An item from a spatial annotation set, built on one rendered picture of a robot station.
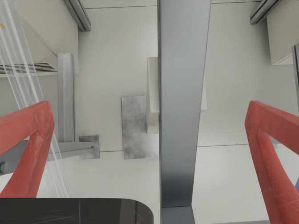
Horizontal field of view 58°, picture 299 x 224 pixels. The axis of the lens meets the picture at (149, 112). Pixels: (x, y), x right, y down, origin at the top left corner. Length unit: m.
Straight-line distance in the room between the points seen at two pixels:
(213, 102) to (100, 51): 0.51
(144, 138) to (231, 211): 0.44
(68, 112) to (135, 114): 0.36
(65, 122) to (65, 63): 0.17
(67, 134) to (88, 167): 0.34
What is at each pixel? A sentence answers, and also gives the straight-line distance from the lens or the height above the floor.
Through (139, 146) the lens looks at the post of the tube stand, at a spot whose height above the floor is 0.01.
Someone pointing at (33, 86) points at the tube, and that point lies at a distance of 0.18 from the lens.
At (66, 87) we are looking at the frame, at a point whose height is 0.32.
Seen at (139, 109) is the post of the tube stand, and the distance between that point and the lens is 1.08.
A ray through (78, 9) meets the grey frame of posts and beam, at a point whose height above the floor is 0.19.
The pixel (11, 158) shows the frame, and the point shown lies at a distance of 0.46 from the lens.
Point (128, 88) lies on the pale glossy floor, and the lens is 1.11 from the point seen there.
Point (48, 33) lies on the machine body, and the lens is 0.79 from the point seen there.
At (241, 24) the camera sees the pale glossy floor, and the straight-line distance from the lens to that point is 1.26.
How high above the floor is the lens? 1.08
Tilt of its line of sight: 84 degrees down
